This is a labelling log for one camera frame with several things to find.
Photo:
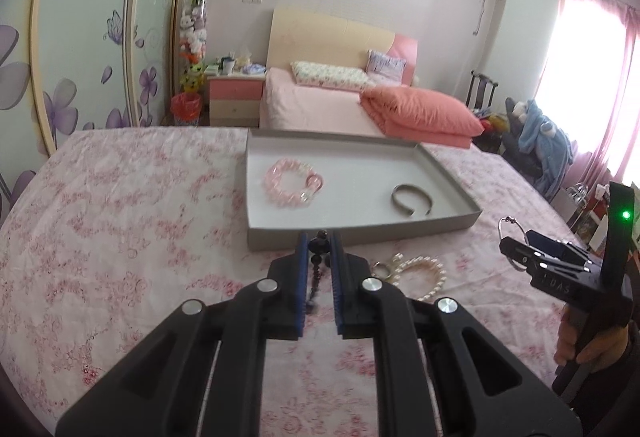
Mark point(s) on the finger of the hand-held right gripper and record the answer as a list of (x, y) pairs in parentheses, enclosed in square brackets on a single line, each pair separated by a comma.
[(520, 252), (555, 246)]

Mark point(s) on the grey metal cuff bangle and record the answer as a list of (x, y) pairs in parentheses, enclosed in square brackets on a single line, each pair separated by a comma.
[(395, 202)]

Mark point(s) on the blue plush robe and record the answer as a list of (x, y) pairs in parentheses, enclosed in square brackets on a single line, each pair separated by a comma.
[(540, 132)]

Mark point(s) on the folded coral quilt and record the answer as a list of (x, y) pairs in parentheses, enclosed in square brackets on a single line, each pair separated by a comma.
[(425, 112)]

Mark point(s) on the pink curtain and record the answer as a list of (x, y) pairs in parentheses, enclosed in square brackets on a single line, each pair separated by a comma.
[(622, 67)]

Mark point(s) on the cream and pink headboard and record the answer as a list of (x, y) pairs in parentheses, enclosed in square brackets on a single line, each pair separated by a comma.
[(325, 37)]

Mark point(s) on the blue patterned cloth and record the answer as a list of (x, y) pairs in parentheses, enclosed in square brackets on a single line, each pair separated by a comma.
[(252, 68)]

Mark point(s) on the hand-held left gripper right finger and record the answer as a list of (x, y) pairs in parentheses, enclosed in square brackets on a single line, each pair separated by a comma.
[(336, 287)]

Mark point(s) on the thin silver bangle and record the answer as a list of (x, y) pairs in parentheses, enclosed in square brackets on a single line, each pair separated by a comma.
[(508, 218)]

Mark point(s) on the colourful toy pile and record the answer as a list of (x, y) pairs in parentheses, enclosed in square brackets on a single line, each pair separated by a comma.
[(492, 123)]

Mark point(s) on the clear tube of plush toys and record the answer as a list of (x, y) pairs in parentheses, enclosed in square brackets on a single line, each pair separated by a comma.
[(192, 32)]

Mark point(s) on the person's right hand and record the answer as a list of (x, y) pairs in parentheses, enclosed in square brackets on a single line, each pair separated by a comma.
[(567, 337)]

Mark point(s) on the round metal bangle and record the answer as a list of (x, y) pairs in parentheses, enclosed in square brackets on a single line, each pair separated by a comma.
[(376, 267)]

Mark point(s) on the purple print pillow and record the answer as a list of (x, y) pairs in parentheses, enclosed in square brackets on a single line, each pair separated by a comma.
[(385, 64)]

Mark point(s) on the flower print sliding wardrobe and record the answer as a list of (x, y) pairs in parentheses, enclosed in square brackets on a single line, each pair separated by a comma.
[(85, 42)]

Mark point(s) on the grey cardboard tray box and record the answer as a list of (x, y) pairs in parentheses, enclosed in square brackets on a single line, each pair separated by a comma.
[(350, 177)]

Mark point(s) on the bed with pink sheet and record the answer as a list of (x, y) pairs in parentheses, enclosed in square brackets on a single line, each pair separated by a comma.
[(305, 107)]

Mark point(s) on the pink and cream nightstand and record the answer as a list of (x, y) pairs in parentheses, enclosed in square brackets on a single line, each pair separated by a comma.
[(235, 92)]

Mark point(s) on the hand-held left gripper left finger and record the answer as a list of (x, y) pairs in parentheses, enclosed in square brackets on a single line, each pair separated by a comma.
[(301, 287)]

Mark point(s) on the floral print pillow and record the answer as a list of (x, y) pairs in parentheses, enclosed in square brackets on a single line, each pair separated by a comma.
[(325, 74)]

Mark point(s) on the red waste basket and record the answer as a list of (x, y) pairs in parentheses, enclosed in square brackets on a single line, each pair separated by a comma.
[(186, 109)]

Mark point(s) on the dark wooden chair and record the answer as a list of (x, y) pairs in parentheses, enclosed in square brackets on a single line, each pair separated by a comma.
[(475, 89)]

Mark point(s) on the pink floral tablecloth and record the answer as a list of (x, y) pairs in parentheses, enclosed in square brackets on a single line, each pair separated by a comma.
[(150, 242)]

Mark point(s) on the dark office chair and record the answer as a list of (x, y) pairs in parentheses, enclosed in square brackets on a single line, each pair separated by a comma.
[(512, 142)]

